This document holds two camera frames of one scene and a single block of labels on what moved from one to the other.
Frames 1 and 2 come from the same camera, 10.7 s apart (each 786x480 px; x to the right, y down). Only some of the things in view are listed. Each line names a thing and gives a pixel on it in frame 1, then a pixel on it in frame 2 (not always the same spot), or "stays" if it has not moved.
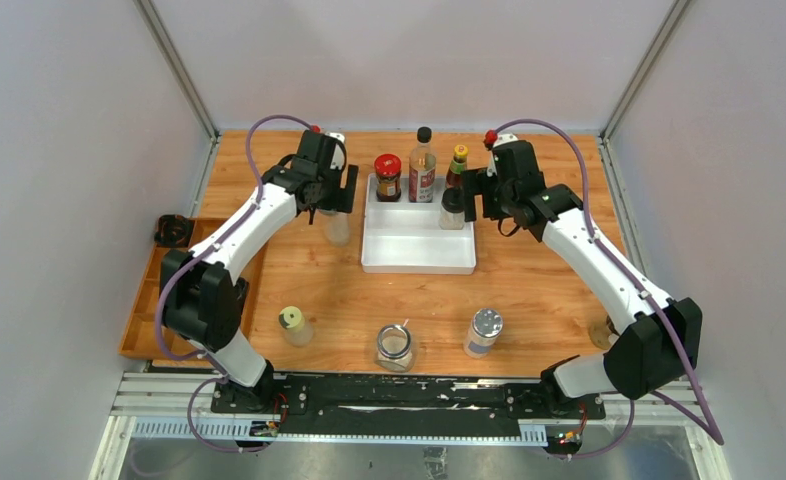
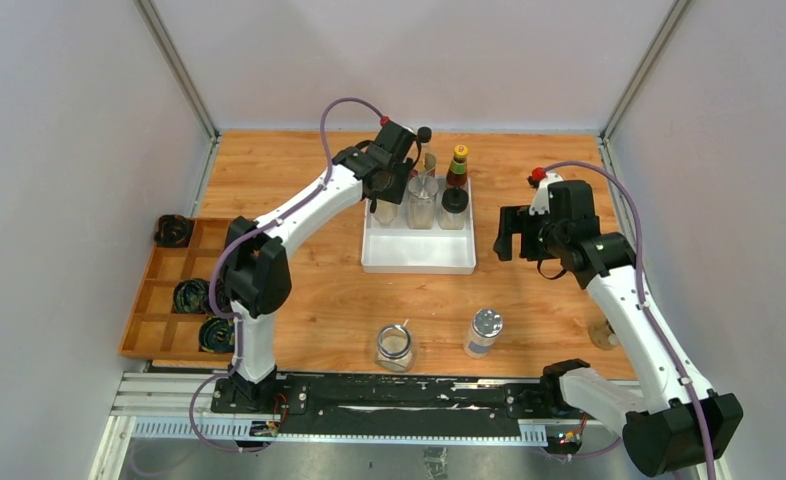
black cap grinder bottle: [603, 333] stays
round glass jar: [394, 348] stays
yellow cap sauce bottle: [458, 164] stays
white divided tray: [406, 237] stays
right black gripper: [475, 182] to [516, 219]
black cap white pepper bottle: [452, 214] stays
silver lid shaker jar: [336, 226] to [422, 191]
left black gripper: [341, 198] to [394, 192]
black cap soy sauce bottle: [422, 168] stays
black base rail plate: [407, 404] stays
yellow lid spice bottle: [299, 332] to [386, 212]
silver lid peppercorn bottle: [486, 325] stays
